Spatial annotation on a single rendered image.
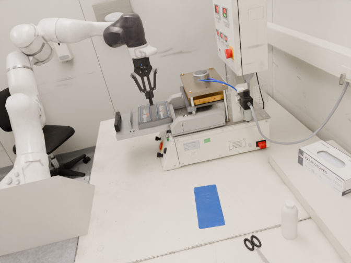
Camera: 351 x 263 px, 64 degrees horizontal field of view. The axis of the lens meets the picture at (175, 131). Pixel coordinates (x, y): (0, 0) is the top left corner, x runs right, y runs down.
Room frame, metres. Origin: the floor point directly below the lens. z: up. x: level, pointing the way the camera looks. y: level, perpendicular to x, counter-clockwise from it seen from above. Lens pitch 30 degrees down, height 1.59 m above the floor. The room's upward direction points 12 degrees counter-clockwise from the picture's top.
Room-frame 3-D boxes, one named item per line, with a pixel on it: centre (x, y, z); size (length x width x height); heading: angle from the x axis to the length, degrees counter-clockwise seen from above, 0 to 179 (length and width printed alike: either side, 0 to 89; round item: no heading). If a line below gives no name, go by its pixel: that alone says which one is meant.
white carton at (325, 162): (0.82, -0.56, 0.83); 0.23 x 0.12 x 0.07; 13
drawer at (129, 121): (1.28, 0.13, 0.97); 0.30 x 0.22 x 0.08; 91
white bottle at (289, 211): (0.63, -0.31, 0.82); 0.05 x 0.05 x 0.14
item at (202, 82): (1.26, -0.21, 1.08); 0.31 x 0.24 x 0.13; 1
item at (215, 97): (1.27, -0.17, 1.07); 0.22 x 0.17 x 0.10; 1
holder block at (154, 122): (1.28, 0.09, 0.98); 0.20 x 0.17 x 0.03; 1
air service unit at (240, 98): (1.06, -0.31, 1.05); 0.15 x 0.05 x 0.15; 1
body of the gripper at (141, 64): (1.27, 0.09, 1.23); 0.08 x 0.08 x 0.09
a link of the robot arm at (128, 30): (1.29, 0.13, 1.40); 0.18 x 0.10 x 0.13; 71
